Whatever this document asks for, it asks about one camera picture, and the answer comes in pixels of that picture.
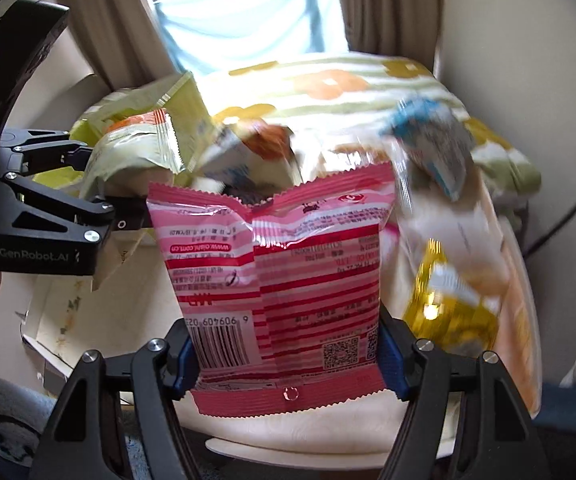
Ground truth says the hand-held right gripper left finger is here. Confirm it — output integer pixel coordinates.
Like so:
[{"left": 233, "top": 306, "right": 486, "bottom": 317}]
[{"left": 28, "top": 317, "right": 203, "bottom": 480}]

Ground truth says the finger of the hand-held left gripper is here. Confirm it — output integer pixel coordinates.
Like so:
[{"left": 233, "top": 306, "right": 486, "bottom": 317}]
[
  {"left": 0, "top": 128, "right": 93, "bottom": 172},
  {"left": 0, "top": 171, "right": 152, "bottom": 247}
]

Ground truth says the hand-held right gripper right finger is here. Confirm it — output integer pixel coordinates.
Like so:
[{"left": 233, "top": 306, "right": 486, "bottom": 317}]
[{"left": 375, "top": 307, "right": 554, "bottom": 480}]

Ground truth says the green orange snack packet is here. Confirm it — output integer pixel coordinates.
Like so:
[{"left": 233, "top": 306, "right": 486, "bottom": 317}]
[{"left": 80, "top": 109, "right": 189, "bottom": 197}]

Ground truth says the pink striped snack packet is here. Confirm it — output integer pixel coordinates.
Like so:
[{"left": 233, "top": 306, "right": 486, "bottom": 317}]
[{"left": 147, "top": 162, "right": 399, "bottom": 418}]

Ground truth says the gold foil snack packet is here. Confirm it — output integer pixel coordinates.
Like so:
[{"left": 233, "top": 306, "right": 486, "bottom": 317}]
[{"left": 402, "top": 237, "right": 500, "bottom": 356}]

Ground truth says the pale peach floral cloth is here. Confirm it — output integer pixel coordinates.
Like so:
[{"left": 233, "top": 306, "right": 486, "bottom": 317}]
[{"left": 468, "top": 195, "right": 543, "bottom": 418}]

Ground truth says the beige curtain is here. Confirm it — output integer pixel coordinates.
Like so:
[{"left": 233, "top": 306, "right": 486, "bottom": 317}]
[
  {"left": 65, "top": 0, "right": 189, "bottom": 93},
  {"left": 328, "top": 0, "right": 444, "bottom": 58}
]

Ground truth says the large pale green snack bag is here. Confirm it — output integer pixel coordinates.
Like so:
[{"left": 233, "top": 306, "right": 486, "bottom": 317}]
[{"left": 75, "top": 71, "right": 219, "bottom": 176}]

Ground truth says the grey plush clothing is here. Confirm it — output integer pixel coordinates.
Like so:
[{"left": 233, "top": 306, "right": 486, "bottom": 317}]
[{"left": 0, "top": 367, "right": 56, "bottom": 466}]

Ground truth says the dark blue cloth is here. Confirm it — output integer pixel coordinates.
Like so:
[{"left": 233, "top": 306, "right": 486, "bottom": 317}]
[{"left": 535, "top": 382, "right": 576, "bottom": 423}]

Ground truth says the white orange snack packet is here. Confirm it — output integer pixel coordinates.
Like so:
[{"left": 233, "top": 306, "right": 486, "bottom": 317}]
[{"left": 200, "top": 119, "right": 299, "bottom": 196}]

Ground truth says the blue white snack packet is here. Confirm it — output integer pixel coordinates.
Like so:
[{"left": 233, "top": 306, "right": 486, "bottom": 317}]
[{"left": 378, "top": 97, "right": 476, "bottom": 201}]

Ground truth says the light blue cloth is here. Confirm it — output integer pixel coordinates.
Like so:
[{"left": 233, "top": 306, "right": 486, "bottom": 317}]
[{"left": 155, "top": 0, "right": 351, "bottom": 78}]

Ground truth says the floral striped duvet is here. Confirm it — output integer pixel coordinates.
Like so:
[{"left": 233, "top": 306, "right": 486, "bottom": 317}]
[{"left": 78, "top": 54, "right": 543, "bottom": 241}]

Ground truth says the black cable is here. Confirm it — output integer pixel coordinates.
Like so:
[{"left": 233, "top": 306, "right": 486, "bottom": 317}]
[{"left": 525, "top": 160, "right": 576, "bottom": 257}]

